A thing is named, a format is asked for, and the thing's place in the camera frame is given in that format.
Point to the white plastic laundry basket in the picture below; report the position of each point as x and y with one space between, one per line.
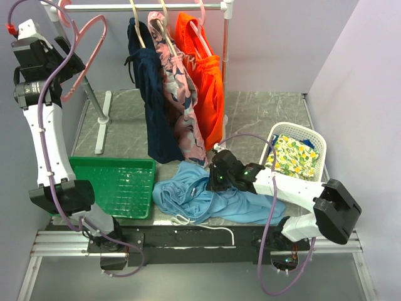
291 189

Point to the wooden hanger middle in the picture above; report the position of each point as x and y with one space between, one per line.
167 26

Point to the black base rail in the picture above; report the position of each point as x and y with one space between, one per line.
193 244

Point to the green plastic tray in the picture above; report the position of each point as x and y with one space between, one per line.
123 187

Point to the navy blue shorts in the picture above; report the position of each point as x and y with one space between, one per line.
145 71

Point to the wooden hanger left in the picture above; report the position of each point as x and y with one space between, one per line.
137 24

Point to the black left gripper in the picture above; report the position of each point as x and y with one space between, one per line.
73 66

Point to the pink floral shorts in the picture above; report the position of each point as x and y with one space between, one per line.
179 91

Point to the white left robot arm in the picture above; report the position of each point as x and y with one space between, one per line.
58 191

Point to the orange shorts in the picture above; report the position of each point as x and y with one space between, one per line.
206 74

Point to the wooden hanger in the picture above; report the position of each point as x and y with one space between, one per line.
137 24
167 26

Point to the pink hanger with orange shorts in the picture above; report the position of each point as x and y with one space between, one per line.
197 29

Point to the light blue shorts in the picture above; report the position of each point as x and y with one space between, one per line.
186 195

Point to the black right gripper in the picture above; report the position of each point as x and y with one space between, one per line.
212 184

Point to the white metal clothes rack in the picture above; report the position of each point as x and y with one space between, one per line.
101 75

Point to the lemon print shorts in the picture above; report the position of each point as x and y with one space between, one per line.
293 158

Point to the blue garment in basket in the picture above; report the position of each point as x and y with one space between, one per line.
305 142

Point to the aluminium frame rail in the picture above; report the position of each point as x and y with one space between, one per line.
71 244

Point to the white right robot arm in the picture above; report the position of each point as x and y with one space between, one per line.
332 210

